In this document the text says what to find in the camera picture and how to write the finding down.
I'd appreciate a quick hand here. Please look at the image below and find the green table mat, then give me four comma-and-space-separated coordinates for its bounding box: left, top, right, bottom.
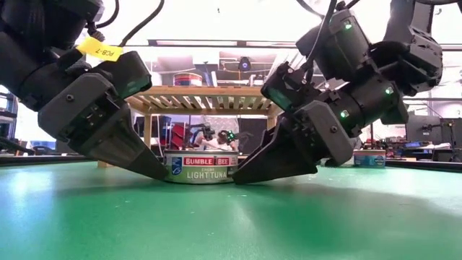
0, 160, 462, 260

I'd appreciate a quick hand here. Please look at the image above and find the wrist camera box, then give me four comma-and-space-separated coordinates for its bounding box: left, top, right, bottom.
260, 61, 328, 113
94, 50, 153, 100

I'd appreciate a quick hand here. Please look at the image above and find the white ceiling duct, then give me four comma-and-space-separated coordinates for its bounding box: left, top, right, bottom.
266, 48, 300, 73

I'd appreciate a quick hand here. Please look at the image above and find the silver-lid green-label tuna can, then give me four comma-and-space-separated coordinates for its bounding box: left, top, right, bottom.
162, 149, 240, 185

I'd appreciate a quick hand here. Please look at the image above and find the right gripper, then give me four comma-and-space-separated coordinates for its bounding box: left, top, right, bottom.
232, 100, 355, 185

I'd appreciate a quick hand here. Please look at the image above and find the white ceiling box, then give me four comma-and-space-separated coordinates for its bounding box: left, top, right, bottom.
192, 48, 220, 66

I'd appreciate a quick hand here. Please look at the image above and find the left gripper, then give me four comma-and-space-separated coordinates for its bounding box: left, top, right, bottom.
38, 74, 170, 181

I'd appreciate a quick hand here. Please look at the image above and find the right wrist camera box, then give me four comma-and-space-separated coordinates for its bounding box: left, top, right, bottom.
260, 61, 328, 113

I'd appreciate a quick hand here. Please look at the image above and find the yellow label tag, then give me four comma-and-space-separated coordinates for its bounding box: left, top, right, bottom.
75, 35, 124, 62

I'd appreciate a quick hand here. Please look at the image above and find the black computer monitor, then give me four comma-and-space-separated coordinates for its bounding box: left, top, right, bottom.
406, 114, 442, 145
439, 117, 462, 149

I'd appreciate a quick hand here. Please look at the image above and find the wooden slatted shelf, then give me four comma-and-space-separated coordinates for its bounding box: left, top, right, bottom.
96, 84, 289, 169

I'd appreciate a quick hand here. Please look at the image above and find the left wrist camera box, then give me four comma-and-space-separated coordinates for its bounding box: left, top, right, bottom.
94, 50, 153, 100

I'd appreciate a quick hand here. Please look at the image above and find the black metal rig frame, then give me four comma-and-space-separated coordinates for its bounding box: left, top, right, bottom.
0, 154, 462, 173

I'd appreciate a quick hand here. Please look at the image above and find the black room partition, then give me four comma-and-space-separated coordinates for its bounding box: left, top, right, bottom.
237, 117, 268, 155

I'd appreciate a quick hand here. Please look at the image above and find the black ceiling camera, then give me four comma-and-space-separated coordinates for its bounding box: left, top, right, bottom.
237, 56, 253, 72

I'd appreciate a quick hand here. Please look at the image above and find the person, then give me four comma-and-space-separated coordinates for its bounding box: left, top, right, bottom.
194, 124, 239, 152

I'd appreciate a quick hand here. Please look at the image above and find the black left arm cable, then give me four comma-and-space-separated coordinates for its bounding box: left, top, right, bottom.
85, 0, 166, 47

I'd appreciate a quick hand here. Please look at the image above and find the long ceiling light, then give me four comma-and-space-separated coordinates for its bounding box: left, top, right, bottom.
147, 38, 239, 48
245, 40, 300, 49

